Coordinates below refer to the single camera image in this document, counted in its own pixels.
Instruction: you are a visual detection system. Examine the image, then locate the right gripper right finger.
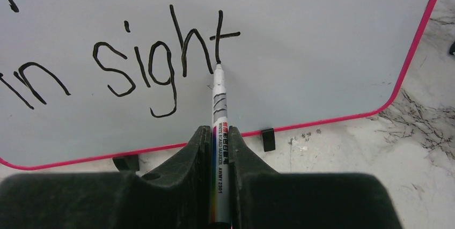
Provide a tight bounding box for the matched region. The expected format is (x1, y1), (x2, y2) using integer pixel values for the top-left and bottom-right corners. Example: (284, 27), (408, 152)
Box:
(228, 127), (402, 228)

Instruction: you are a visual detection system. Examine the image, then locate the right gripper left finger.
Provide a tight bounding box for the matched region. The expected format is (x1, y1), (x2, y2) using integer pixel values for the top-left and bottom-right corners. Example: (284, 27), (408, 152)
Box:
(1, 126), (211, 228)

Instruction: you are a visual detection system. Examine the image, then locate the white whiteboard marker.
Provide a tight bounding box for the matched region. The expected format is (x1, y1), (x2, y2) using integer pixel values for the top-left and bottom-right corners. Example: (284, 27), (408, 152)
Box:
(208, 64), (231, 228)

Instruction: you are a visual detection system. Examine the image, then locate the pink framed whiteboard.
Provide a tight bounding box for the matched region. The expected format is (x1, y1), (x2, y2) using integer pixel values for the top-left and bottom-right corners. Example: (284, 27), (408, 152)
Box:
(1, 0), (436, 170)

